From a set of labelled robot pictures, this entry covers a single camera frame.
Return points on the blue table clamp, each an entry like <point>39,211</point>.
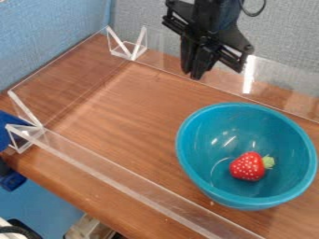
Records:
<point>11,179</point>

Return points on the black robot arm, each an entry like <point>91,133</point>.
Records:
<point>210,37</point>

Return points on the blue plastic bowl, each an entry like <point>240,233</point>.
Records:
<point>222,131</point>

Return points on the clear acrylic front barrier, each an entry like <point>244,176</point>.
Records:
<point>128,202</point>

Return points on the clear acrylic barrier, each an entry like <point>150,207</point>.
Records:
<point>128,202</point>
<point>267,82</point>
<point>49,90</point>

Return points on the beige object under table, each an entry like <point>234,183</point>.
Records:
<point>88,228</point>

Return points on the black and white floor object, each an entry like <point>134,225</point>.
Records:
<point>16,230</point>

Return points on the clear acrylic back barrier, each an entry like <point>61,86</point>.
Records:
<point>267,82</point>

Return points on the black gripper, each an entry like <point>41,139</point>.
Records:
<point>210,37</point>

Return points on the red toy strawberry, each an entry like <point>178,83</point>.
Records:
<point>250,166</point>

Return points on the clear acrylic left barrier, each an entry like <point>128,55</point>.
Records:
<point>49,90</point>

